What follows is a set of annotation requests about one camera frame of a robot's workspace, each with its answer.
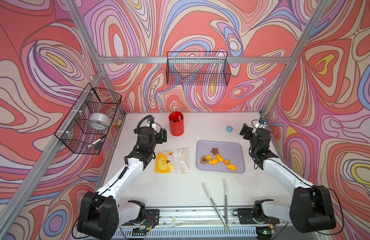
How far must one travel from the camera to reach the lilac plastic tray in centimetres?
92

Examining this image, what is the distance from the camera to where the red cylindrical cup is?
1.01m

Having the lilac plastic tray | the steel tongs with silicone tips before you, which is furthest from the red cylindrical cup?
the steel tongs with silicone tips

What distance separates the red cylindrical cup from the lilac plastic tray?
161 mm
